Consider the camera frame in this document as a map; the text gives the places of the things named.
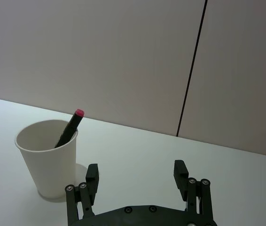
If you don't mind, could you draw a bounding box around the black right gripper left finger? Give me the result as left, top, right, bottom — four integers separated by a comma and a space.
64, 163, 100, 224

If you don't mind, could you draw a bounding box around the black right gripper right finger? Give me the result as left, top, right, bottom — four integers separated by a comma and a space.
172, 160, 215, 222

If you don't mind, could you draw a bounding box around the white paper cup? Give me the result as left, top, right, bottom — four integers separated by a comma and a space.
15, 119, 79, 200

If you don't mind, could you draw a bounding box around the black marker with red cap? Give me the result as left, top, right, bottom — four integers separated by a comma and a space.
54, 109, 85, 149

